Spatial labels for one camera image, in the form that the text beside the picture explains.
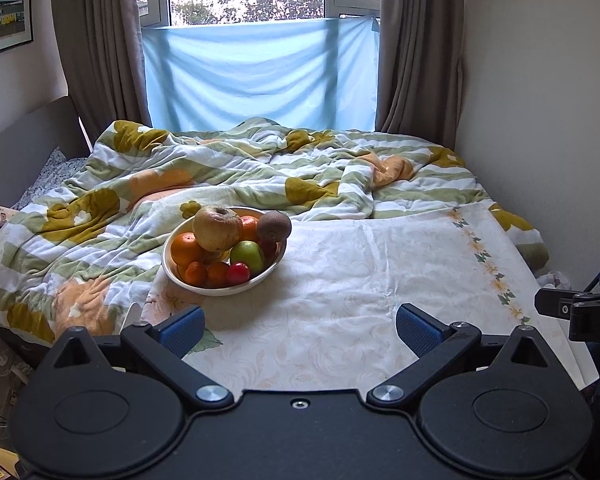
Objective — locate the yellow-brown apple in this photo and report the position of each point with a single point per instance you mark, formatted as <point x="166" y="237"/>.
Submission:
<point x="217" y="230"/>

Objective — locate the large orange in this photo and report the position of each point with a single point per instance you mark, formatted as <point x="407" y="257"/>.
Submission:
<point x="184" y="249"/>

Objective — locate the white floral cloth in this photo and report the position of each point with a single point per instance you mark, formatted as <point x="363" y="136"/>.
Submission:
<point x="355" y="280"/>

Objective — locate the floral striped quilt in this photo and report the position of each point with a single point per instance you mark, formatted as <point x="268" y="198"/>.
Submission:
<point x="130" y="190"/>

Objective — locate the large green apple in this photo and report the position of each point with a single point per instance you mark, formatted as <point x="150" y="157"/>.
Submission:
<point x="248" y="256"/>

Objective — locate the small tissue box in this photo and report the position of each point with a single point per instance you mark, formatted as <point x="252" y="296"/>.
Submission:
<point x="2" y="215"/>

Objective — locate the cream ceramic bowl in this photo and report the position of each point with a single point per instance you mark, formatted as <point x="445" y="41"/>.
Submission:
<point x="260" y="277"/>

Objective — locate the grey headboard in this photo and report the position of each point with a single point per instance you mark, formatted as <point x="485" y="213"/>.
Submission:
<point x="25" y="140"/>

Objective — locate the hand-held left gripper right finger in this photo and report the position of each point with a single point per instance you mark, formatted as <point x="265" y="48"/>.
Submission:
<point x="417" y="332"/>

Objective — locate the medium orange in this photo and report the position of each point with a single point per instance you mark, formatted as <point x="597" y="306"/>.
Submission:
<point x="250" y="227"/>

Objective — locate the brown curtain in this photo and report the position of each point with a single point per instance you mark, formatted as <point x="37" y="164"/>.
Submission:
<point x="420" y="45"/>
<point x="100" y="45"/>

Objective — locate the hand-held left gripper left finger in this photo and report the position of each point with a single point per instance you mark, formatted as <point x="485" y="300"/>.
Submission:
<point x="182" y="331"/>

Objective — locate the patterned grey pillow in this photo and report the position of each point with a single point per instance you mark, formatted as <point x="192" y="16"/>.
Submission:
<point x="50" y="175"/>

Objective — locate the small tangerine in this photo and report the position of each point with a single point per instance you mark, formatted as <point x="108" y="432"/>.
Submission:
<point x="196" y="274"/>
<point x="218" y="274"/>

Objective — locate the brown kiwi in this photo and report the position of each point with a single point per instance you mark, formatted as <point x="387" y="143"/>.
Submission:
<point x="275" y="226"/>

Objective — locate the light blue window cloth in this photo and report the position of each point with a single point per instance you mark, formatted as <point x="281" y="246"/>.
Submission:
<point x="260" y="75"/>

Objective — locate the red cherry tomato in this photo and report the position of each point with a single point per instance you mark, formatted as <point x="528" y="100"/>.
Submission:
<point x="269" y="249"/>
<point x="238" y="272"/>

